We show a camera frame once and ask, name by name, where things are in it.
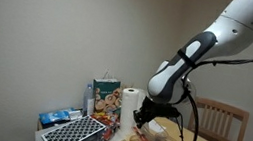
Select blue packet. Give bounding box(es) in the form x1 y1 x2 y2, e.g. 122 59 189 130
36 102 76 131

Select wooden chair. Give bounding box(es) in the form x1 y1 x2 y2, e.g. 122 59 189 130
185 95 252 141

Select clear plastic bowl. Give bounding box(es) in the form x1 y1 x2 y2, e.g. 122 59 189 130
130 118 173 141

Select black white keyboard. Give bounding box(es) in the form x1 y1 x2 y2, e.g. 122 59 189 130
40 108 108 141

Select red snack bag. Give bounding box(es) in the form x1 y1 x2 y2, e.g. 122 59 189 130
87 109 123 141

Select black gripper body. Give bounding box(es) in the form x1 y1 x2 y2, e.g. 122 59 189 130
138 97 183 127

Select green paper gift bag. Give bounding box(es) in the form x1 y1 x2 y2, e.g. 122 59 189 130
88 69 127 118

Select white paper towel roll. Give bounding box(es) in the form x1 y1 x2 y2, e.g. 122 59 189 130
116 85 148 137

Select clear plastic water bottle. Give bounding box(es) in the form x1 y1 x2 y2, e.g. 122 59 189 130
79 83 98 117

